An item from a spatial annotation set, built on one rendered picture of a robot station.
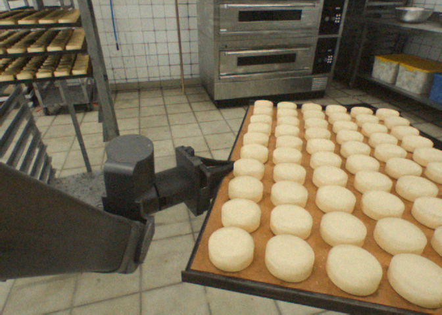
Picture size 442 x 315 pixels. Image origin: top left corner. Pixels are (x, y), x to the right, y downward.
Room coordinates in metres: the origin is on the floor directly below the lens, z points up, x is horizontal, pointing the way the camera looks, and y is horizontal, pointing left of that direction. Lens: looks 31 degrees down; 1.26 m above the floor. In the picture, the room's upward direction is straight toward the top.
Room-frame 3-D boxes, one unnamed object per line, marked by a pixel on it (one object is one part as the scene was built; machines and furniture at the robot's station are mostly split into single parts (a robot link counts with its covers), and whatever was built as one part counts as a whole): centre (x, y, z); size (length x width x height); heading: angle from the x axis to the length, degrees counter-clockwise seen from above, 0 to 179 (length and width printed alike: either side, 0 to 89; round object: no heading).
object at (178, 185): (0.34, 0.07, 0.99); 0.07 x 0.07 x 0.10; 33
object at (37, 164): (1.21, 0.98, 0.42); 0.64 x 0.03 x 0.03; 21
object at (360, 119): (0.60, -0.35, 0.98); 0.05 x 0.05 x 0.02
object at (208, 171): (0.38, 0.01, 0.98); 0.09 x 0.07 x 0.07; 123
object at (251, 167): (0.37, -0.05, 1.00); 0.05 x 0.05 x 0.02
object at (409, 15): (3.51, -2.18, 0.95); 0.39 x 0.39 x 0.14
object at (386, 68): (3.52, -2.20, 0.36); 0.47 x 0.39 x 0.26; 103
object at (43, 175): (1.21, 0.98, 0.33); 0.64 x 0.03 x 0.03; 21
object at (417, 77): (3.13, -2.30, 0.36); 0.47 x 0.38 x 0.26; 104
